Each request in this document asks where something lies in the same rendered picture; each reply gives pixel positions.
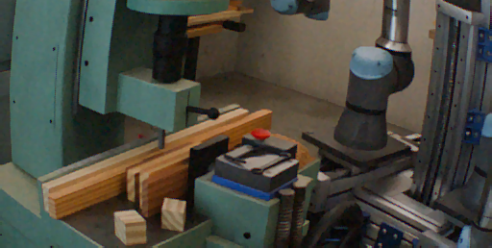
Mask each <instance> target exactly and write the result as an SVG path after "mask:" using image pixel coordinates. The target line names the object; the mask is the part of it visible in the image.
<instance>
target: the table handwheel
mask: <svg viewBox="0 0 492 248"><path fill-rule="evenodd" d="M362 213H363V211H362V209H361V208H360V205H358V204H357V202H355V201H342V202H340V203H339V204H338V205H336V206H334V207H333V208H332V209H330V210H329V211H328V212H327V213H326V214H325V215H324V216H323V217H321V218H320V219H319V221H318V222H317V223H316V224H315V225H314V226H313V227H312V229H311V230H310V232H308V234H307V236H306V238H305V239H304V240H303V242H302V244H301V246H300V247H299V248H319V246H320V244H321V243H322V241H323V240H324V239H325V237H326V236H328V234H329V233H330V232H331V231H332V229H333V228H334V227H335V226H336V225H337V224H338V223H339V222H340V221H341V220H342V219H343V218H345V217H346V216H347V217H348V220H349V228H348V230H347V232H346V233H345V235H344V236H343V237H342V238H341V240H340V241H339V242H338V243H337V245H336V246H335V248H358V247H359V245H360V239H361V237H362V228H363V219H364V218H363V215H362Z"/></svg>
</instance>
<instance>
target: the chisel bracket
mask: <svg viewBox="0 0 492 248"><path fill-rule="evenodd" d="M200 95H201V84H200V83H197V82H194V81H190V80H187V79H184V78H181V79H180V80H178V81H176V82H161V81H158V80H155V79H153V78H152V69H149V68H146V67H143V66H140V67H137V68H136V69H132V70H128V71H125V72H121V73H120V74H119V78H118V83H117V96H116V110H117V111H118V112H121V113H124V114H127V115H128V116H131V117H134V118H137V119H139V120H142V121H144V122H147V123H150V125H153V126H155V127H157V129H158V130H159V131H168V132H171V133H174V132H177V131H180V130H181V129H184V128H186V127H189V126H193V125H195V124H197V123H198V115H199V113H196V112H187V111H186V110H185V108H186V106H191V107H198V108H199V106H200Z"/></svg>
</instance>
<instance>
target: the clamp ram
mask: <svg viewBox="0 0 492 248"><path fill-rule="evenodd" d="M229 141H230V137H229V136H223V135H221V136H218V137H215V138H213V139H209V140H207V141H205V142H202V143H200V144H197V145H195V146H193V147H190V152H189V164H188V173H187V176H188V184H187V194H186V198H188V199H192V200H194V199H193V198H194V188H195V180H196V179H197V178H199V177H201V176H203V175H205V174H207V173H209V172H212V171H214V168H215V159H216V158H218V157H220V156H222V155H225V154H227V153H228V151H229Z"/></svg>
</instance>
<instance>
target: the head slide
mask: <svg viewBox="0 0 492 248"><path fill-rule="evenodd" d="M127 2H128V0H88V4H87V13H86V24H85V34H84V44H83V49H82V64H81V70H80V96H79V103H80V104H81V105H83V106H85V107H87V108H90V109H92V110H94V111H96V112H100V113H101V114H108V113H110V112H115V111H116V96H117V83H118V78H119V74H120V73H121V72H125V71H128V70H132V69H136V68H137V67H140V66H143V67H146V68H149V69H152V70H153V60H154V55H153V52H152V46H153V42H154V33H155V32H156V31H157V30H158V23H159V18H160V16H159V15H156V14H154V15H152V14H149V13H143V12H139V11H134V10H132V9H129V8H128V7H127V6H126V5H127Z"/></svg>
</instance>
